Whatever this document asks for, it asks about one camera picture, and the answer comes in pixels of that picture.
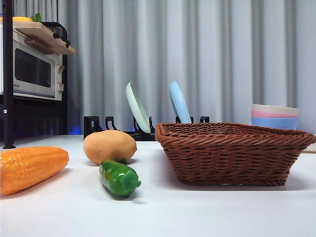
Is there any yellow fruit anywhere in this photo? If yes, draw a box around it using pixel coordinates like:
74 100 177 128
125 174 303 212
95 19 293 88
12 16 34 23

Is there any black dish rack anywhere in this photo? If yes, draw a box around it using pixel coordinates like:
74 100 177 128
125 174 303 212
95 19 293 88
83 115 210 142

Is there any pale green plate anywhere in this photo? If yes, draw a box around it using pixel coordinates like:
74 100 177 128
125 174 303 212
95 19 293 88
125 82 151 134

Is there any green plastic cucumber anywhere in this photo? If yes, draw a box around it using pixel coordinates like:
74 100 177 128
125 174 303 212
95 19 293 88
99 158 142 200

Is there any black metal shelf frame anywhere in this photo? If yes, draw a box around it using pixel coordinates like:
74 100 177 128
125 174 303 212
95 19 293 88
0 0 71 150

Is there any light blue plate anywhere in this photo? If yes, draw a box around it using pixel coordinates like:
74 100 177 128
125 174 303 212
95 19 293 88
169 80 193 123

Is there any pink bowl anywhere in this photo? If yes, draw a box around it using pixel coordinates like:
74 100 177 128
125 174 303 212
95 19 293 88
251 110 300 119

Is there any white toaster oven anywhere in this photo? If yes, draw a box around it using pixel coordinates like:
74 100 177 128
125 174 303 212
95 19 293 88
0 24 64 102

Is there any cream bowl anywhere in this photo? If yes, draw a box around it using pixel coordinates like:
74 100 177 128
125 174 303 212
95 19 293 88
251 104 301 116

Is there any brown wicker basket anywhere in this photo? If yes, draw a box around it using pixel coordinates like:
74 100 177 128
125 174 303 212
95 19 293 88
155 121 316 186

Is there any wooden cutting board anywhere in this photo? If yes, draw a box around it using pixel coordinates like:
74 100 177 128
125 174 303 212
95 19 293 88
12 21 77 55

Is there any orange plastic corn cob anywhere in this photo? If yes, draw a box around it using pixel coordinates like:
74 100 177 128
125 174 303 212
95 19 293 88
0 146 70 196

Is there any tan plastic potato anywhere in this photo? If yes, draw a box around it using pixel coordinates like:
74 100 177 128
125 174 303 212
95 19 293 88
82 130 137 165

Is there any grey curtain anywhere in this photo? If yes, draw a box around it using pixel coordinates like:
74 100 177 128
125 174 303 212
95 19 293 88
0 0 316 135

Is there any white plate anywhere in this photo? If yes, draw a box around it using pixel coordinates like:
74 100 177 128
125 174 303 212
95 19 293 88
302 142 316 154

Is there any blue bowl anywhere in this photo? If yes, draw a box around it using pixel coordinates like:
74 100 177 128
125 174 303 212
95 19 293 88
251 117 300 131

